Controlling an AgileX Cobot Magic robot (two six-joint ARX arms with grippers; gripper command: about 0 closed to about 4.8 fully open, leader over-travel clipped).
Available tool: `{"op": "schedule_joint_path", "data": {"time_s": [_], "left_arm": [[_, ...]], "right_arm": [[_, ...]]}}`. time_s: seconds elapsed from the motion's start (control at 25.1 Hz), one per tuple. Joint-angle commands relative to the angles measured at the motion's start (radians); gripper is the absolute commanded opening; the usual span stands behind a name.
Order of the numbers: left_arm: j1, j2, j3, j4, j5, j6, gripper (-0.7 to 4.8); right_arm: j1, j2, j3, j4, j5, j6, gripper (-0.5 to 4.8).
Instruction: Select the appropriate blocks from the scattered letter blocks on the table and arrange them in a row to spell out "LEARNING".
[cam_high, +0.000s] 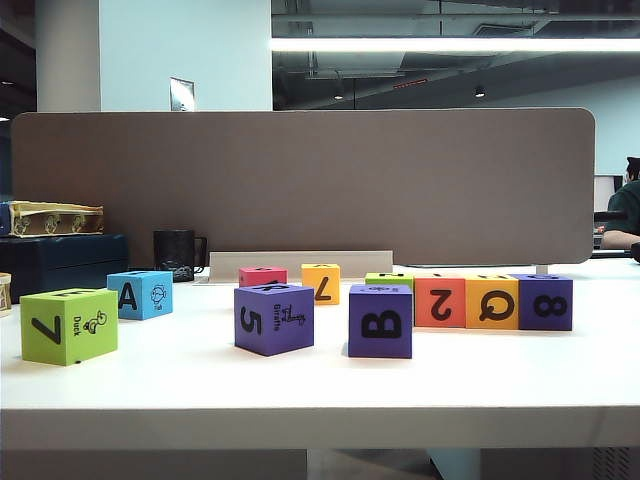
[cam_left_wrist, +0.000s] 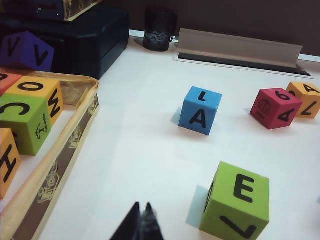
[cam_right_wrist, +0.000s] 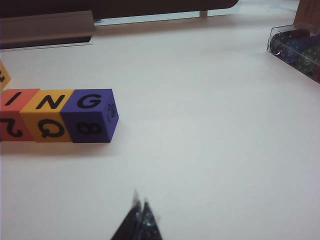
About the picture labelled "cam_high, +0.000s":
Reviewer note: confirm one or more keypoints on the yellow block with seven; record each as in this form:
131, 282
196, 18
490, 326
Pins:
325, 285

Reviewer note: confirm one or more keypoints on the green block with N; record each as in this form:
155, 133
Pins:
390, 278

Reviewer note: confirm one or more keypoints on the purple block with giraffe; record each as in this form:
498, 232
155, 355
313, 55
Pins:
270, 320

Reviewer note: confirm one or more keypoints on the orange block with two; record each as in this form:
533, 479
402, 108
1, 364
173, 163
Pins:
440, 302

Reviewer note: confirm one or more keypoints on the yellow block with Q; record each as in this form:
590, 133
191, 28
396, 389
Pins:
492, 302

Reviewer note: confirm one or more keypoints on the blue block with fish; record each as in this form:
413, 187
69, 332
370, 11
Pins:
140, 297

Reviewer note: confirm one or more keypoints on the purple block with eight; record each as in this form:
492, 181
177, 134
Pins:
545, 302

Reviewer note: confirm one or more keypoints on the green block with duck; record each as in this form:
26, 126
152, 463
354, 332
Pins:
65, 330

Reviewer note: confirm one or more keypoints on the red letter block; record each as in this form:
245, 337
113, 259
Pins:
262, 276

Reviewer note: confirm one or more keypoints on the brown desk divider panel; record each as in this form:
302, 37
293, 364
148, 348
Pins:
350, 185

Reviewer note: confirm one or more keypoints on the purple block with orange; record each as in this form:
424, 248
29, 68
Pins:
380, 322

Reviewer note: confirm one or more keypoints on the black mug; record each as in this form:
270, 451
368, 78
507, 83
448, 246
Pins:
172, 255

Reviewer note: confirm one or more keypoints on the red ceiling sign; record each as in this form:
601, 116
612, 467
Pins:
410, 83

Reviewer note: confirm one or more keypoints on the white divider foot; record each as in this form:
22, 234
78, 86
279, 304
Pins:
542, 271

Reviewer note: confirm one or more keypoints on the white ceiling light strip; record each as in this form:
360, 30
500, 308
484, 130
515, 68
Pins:
450, 44

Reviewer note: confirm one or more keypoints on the dark blue box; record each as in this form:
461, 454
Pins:
65, 265

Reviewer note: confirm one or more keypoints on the cream patterned box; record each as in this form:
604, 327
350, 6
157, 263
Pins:
55, 220

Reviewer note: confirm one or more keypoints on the white computer monitor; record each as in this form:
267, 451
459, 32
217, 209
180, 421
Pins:
605, 192

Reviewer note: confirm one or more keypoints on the person in dark green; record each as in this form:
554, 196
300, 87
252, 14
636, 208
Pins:
625, 200

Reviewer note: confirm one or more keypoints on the small blue box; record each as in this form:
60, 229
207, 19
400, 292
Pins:
4, 220

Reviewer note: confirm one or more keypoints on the wooden block box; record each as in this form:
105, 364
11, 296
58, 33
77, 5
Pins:
4, 295

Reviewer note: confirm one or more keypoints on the paper wall sign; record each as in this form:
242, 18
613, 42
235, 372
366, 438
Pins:
181, 95

